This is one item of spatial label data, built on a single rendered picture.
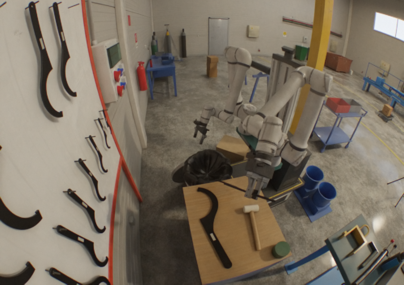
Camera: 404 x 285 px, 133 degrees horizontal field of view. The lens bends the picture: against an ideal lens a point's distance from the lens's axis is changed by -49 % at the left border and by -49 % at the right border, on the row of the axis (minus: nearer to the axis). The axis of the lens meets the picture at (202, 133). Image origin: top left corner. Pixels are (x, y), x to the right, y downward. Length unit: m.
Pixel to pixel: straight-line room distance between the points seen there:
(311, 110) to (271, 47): 10.62
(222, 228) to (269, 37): 11.10
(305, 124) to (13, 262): 1.61
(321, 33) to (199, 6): 8.24
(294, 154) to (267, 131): 0.67
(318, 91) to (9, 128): 1.52
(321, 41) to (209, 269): 2.35
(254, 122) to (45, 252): 1.11
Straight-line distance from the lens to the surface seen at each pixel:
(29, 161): 0.77
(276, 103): 0.99
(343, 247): 1.30
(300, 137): 1.32
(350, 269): 1.30
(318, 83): 1.19
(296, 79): 1.15
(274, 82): 1.60
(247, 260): 1.13
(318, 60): 2.29
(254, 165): 0.67
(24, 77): 0.82
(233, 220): 1.20
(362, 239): 1.36
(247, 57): 1.47
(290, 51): 1.44
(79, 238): 0.94
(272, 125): 0.74
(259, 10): 11.15
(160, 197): 2.45
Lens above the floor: 2.03
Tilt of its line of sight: 37 degrees down
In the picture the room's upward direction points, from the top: 1 degrees counter-clockwise
